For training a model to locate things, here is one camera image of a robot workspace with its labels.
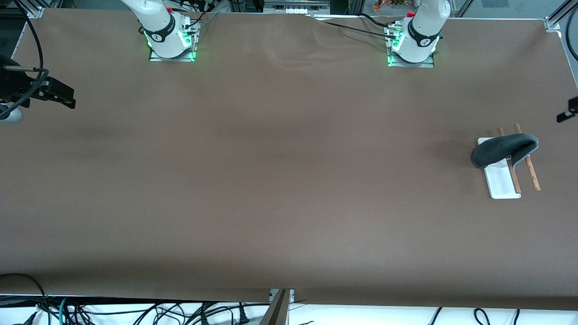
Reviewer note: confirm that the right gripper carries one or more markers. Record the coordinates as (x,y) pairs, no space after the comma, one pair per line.
(10,85)

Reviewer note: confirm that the grey and pink towel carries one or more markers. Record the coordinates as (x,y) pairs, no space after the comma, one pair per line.
(501,149)

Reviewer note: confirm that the white rack with wooden rods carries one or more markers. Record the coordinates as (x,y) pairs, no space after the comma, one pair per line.
(501,185)

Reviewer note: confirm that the orange object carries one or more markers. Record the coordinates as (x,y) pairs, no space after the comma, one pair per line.
(384,4)

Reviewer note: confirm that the grey metal box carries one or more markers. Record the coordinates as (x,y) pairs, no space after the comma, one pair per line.
(295,3)

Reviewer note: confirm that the brown table cover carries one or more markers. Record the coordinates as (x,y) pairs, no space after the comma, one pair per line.
(289,203)

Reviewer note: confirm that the white connector strip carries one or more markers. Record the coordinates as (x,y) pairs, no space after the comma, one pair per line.
(300,11)

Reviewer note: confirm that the aluminium frame profile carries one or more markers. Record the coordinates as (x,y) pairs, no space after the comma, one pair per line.
(32,9)
(557,18)

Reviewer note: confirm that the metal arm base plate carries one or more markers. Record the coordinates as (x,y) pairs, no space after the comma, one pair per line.
(171,59)
(411,65)

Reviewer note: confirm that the silver metal bracket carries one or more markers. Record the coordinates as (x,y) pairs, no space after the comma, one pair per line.
(291,295)

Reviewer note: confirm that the dark metal post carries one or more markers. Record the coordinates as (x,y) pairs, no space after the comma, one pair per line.
(277,311)

